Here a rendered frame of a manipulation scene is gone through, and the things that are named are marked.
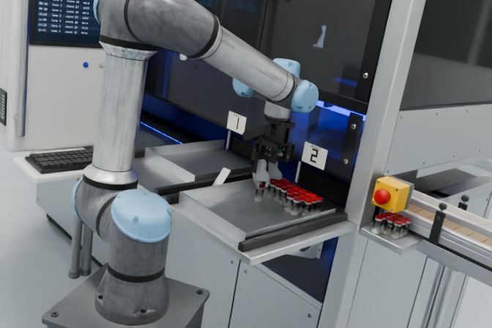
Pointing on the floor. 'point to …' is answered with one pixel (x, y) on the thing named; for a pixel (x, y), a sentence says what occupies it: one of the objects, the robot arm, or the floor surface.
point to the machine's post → (377, 134)
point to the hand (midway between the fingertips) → (260, 182)
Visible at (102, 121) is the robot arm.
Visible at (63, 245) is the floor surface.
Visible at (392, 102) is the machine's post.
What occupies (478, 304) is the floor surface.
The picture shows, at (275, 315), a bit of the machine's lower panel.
